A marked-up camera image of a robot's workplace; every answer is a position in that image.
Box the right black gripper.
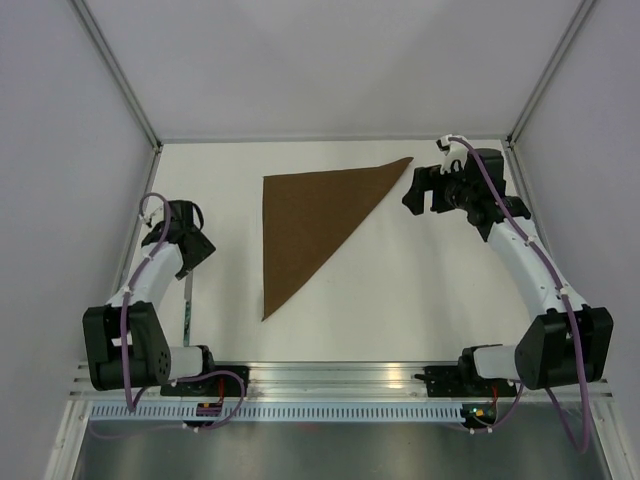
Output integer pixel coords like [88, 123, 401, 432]
[402, 159, 477, 216]

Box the green handled table knife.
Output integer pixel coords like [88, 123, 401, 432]
[183, 272, 194, 347]

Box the brown cloth napkin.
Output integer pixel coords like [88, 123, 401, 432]
[262, 157, 413, 319]

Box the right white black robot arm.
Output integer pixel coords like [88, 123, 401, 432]
[402, 137, 614, 395]

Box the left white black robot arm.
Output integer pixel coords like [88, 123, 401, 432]
[82, 200, 218, 396]

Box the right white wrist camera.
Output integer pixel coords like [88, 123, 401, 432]
[436, 134, 469, 174]

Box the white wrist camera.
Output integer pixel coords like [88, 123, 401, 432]
[436, 134, 469, 174]
[139, 207, 162, 229]

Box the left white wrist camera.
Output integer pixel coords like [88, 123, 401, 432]
[139, 207, 162, 229]

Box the left aluminium side rail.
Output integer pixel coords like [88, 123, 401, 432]
[106, 143, 163, 300]

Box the aluminium side rail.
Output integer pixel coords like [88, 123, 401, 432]
[501, 140, 552, 260]
[106, 143, 163, 300]

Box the right aluminium side rail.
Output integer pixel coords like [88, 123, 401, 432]
[501, 140, 552, 260]

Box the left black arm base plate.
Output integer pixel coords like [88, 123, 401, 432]
[160, 364, 250, 398]

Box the white slotted cable duct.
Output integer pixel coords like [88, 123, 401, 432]
[90, 401, 464, 423]

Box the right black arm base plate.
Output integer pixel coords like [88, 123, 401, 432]
[413, 365, 517, 399]

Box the aluminium front rail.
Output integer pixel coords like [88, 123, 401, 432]
[67, 361, 613, 402]

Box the left aluminium frame post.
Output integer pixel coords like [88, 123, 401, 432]
[68, 0, 162, 152]

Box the aluminium frame post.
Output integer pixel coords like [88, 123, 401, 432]
[505, 0, 599, 147]
[68, 0, 162, 152]

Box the right aluminium frame post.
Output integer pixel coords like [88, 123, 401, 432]
[505, 0, 599, 147]

